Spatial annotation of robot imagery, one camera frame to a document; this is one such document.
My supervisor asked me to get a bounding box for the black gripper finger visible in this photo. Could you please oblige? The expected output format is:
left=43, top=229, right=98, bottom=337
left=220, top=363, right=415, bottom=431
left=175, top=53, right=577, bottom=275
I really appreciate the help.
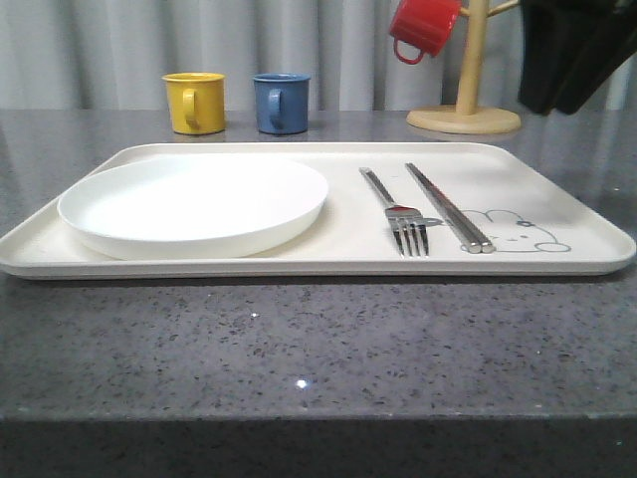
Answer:
left=555, top=1, right=636, bottom=115
left=519, top=0, right=614, bottom=115

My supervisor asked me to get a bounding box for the silver metal fork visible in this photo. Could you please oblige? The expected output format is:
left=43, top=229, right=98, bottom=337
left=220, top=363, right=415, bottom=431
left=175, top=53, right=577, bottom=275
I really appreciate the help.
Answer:
left=359, top=167, right=429, bottom=258

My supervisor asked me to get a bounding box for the white round plate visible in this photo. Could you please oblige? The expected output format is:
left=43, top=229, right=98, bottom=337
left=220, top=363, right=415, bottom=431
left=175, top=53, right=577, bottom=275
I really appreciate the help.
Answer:
left=58, top=154, right=328, bottom=260

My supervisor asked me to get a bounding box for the wooden mug tree stand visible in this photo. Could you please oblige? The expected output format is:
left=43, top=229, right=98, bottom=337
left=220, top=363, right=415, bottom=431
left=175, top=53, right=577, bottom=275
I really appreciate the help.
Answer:
left=406, top=1, right=522, bottom=134

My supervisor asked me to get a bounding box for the red enamel mug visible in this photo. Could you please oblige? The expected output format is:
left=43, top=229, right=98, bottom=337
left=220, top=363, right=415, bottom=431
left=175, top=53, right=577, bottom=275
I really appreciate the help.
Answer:
left=389, top=0, right=461, bottom=65

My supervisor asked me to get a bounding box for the cream rabbit print tray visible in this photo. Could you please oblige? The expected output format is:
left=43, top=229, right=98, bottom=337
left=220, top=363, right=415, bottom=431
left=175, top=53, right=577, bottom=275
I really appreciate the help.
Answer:
left=1, top=142, right=636, bottom=279

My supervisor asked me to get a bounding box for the blue enamel mug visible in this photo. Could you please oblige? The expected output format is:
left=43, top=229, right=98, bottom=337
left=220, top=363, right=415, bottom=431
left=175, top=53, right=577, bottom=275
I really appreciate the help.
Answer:
left=253, top=73, right=311, bottom=135

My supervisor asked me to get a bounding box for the yellow enamel mug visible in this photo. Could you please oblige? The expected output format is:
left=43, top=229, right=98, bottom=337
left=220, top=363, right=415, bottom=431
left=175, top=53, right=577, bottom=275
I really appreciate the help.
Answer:
left=162, top=72, right=226, bottom=135

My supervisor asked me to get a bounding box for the grey curtain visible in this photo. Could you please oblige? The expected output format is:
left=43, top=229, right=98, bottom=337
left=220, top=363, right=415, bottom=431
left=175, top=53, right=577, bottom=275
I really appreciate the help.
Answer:
left=0, top=0, right=637, bottom=112

